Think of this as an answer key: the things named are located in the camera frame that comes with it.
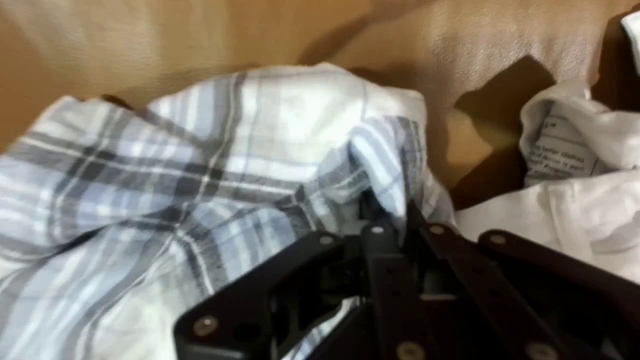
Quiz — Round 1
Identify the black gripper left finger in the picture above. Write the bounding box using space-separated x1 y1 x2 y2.
174 189 430 360

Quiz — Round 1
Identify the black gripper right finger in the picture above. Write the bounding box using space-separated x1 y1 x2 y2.
406 197 640 360

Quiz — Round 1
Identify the white garment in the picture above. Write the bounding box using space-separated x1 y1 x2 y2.
456 8 640 285

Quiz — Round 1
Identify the blue white plaid shirt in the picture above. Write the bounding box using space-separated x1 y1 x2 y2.
0 62 456 360

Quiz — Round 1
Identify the brown leather couch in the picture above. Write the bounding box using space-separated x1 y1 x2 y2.
0 0 640 209

